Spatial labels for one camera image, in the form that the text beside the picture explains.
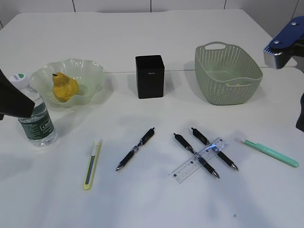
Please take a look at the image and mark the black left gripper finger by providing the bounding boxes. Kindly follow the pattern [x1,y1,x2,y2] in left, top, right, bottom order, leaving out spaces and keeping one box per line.
[0,71,35,121]

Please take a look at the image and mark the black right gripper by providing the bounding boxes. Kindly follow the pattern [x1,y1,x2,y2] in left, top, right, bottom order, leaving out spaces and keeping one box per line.
[296,94,304,132]

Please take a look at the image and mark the clear water bottle green label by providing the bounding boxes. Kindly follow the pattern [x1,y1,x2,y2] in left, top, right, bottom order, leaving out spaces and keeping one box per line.
[9,73,57,147]

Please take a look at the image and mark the mint green pen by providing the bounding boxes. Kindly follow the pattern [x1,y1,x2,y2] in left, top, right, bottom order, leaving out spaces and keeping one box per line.
[240,138,299,168]

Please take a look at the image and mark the yellow pear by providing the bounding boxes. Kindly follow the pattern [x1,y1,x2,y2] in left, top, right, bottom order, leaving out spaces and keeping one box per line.
[52,72,79,102]

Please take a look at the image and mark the yellow-green utility knife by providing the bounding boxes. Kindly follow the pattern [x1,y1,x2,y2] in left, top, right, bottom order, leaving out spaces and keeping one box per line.
[83,140,102,190]

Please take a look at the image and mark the frosted green wavy plate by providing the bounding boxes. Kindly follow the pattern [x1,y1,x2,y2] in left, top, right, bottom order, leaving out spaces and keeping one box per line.
[29,58,105,108]

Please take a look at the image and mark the black gel pen right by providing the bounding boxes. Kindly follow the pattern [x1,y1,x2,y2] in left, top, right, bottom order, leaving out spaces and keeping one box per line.
[191,127,238,171]

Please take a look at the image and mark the black gel pen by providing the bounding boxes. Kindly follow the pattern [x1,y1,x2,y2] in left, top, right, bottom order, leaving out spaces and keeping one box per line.
[172,133,220,179]
[115,127,155,171]
[191,127,238,171]

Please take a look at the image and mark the green plastic woven basket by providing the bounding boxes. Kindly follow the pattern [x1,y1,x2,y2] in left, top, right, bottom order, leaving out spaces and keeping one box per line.
[194,41,263,105]

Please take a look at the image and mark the black gel pen middle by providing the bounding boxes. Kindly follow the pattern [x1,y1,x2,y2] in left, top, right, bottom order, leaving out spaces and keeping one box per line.
[172,133,220,179]

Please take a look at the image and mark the clear plastic ruler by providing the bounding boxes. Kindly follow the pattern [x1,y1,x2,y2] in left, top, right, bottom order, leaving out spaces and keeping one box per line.
[171,136,229,184]

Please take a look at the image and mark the black square pen holder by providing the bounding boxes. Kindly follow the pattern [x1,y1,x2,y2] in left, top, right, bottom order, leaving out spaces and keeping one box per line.
[135,55,165,99]

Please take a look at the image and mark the black gel pen left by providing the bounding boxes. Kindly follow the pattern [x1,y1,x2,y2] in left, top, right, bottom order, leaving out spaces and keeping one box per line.
[115,127,155,171]

